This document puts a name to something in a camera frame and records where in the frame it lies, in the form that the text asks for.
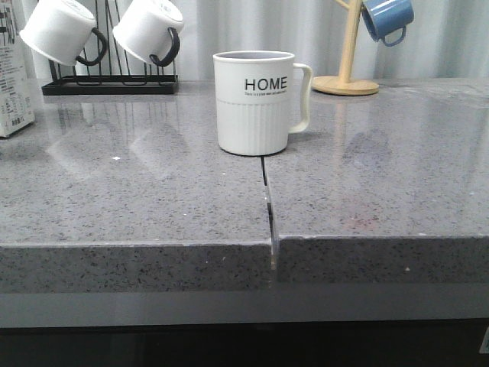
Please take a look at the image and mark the black wire mug rack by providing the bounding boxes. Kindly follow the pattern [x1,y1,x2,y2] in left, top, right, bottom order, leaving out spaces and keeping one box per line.
[42,1,178,96]

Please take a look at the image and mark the white blue milk carton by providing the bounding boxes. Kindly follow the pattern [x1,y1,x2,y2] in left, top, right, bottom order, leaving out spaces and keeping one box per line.
[1,1,34,138]

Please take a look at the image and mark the white HOME mug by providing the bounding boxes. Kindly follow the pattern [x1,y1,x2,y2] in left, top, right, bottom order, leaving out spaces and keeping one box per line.
[213,50,313,156]

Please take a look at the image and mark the blue enamel mug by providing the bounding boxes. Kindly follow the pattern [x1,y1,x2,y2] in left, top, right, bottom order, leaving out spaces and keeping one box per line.
[361,0,414,47]

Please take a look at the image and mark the white mug black handle left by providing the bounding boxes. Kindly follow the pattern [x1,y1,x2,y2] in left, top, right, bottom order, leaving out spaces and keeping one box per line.
[19,0,108,67]

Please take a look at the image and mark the white mug black handle right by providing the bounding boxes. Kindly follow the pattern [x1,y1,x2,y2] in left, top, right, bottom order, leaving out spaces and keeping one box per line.
[112,0,184,67]

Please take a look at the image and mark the wooden mug tree stand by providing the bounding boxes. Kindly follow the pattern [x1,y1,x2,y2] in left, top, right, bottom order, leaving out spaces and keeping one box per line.
[312,0,379,96]

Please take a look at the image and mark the white mug black handle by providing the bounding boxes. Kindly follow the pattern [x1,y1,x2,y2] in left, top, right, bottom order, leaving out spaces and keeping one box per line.
[19,0,108,67]
[112,0,184,67]

